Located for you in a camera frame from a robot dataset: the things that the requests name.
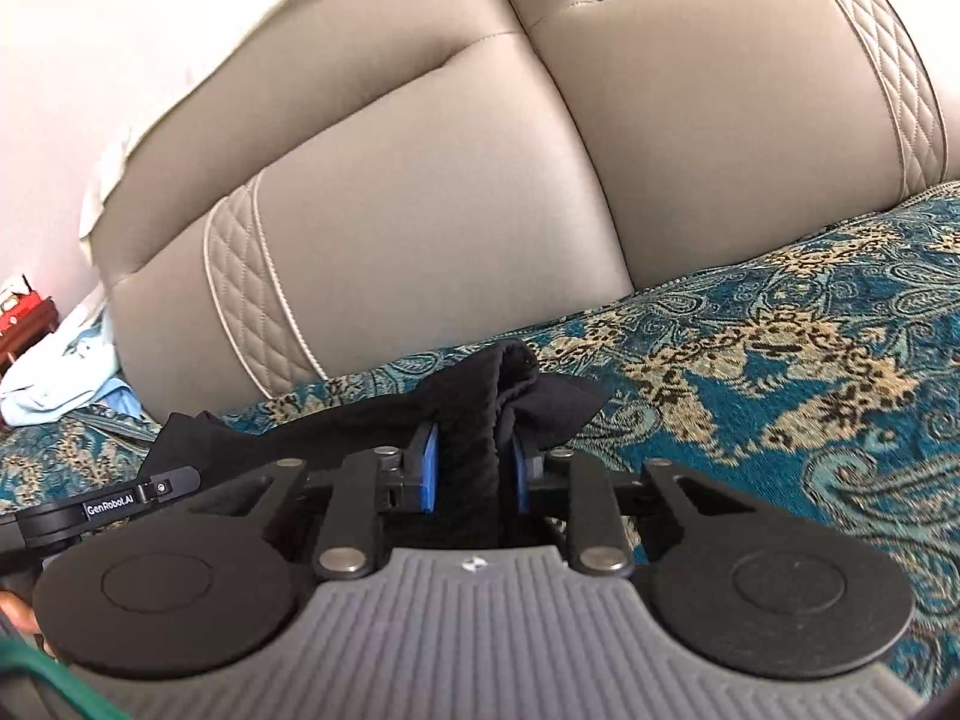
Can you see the person's left hand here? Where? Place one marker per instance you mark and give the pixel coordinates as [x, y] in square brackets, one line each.
[16, 611]

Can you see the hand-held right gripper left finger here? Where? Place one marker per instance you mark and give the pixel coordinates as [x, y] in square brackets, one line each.
[429, 469]

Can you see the teal paisley blanket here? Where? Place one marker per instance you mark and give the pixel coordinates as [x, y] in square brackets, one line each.
[750, 390]

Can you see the black pants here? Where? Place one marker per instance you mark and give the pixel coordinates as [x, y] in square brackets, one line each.
[469, 405]

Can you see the light blue cloth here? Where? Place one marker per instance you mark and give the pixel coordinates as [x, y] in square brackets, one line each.
[60, 375]

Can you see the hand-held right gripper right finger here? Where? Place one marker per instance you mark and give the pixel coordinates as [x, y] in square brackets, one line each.
[520, 480]

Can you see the red wooden cabinet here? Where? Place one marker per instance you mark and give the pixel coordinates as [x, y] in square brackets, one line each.
[22, 330]

